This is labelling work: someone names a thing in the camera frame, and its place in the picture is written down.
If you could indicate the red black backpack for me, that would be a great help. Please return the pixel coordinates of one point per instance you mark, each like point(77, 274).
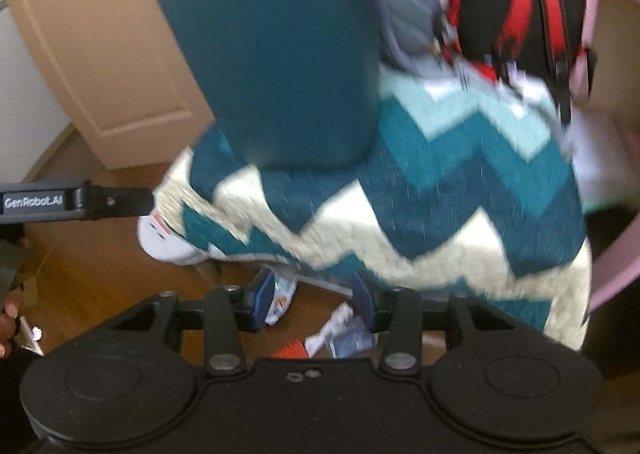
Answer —
point(547, 39)

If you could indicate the teal plastic trash bin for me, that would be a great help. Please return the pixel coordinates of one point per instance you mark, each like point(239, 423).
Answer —
point(291, 83)

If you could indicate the pink desk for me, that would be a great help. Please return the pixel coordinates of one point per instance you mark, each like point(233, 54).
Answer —
point(607, 129)

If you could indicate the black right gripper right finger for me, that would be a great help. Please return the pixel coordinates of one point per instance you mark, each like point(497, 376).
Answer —
point(487, 374)

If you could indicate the purple grey backpack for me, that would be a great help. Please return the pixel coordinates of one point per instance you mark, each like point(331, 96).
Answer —
point(409, 32)

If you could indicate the beige wooden door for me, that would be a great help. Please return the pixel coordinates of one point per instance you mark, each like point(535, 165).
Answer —
point(119, 75)

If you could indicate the white snack wrapper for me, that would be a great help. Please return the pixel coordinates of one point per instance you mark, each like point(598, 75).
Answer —
point(285, 287)

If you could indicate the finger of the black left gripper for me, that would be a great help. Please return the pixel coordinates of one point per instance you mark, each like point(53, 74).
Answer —
point(117, 202)

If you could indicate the teal white chevron blanket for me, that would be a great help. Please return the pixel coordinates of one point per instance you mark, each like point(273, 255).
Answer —
point(468, 189)

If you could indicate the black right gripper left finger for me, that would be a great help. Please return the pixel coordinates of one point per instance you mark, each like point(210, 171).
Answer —
point(133, 376)

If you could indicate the person's left hand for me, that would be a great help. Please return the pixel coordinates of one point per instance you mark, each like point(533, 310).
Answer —
point(10, 313)

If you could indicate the grey crumpled wrapper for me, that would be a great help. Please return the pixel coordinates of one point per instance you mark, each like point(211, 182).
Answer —
point(343, 336)

